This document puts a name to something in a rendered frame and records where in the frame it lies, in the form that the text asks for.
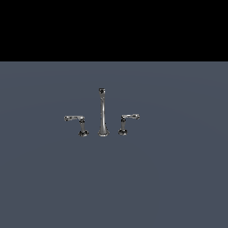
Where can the chrome faucet spout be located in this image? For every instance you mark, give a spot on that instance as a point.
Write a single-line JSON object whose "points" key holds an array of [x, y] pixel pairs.
{"points": [[103, 118]]}

